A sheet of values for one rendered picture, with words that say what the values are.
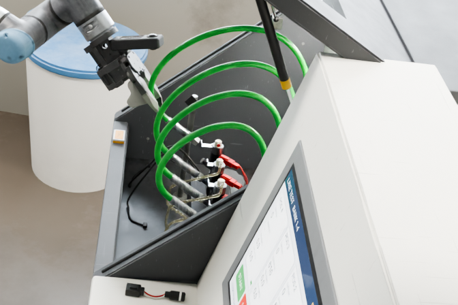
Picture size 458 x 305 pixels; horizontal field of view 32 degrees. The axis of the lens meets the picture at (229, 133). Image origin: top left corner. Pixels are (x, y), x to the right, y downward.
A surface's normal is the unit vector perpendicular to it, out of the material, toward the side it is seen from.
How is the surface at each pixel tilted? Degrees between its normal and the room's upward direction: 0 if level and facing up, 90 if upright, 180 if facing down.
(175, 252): 90
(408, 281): 0
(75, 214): 0
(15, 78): 90
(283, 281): 76
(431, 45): 0
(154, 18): 90
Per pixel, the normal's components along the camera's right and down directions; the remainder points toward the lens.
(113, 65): -0.13, 0.31
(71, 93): -0.04, 0.58
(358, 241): -0.92, -0.29
